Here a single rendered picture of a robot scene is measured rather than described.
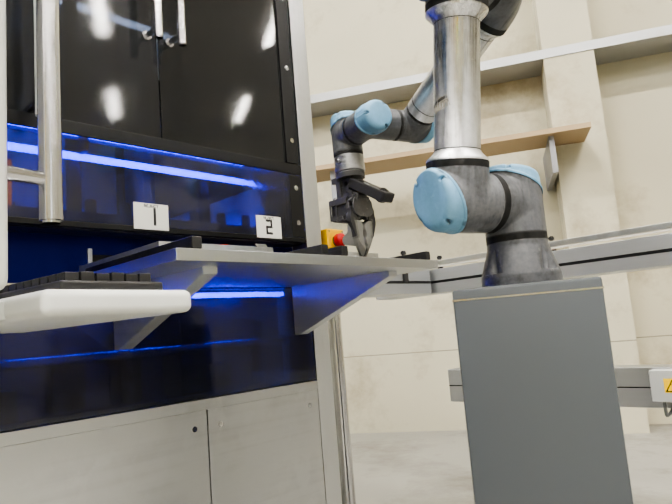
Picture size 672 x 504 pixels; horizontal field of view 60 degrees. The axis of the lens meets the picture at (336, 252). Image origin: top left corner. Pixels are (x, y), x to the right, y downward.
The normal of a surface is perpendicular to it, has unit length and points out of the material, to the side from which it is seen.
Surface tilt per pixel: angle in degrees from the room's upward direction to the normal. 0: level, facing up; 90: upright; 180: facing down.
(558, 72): 90
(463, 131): 98
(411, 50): 90
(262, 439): 90
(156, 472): 90
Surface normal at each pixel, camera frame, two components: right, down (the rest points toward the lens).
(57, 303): 0.80, -0.15
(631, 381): -0.69, -0.04
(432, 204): -0.87, 0.14
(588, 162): -0.28, -0.11
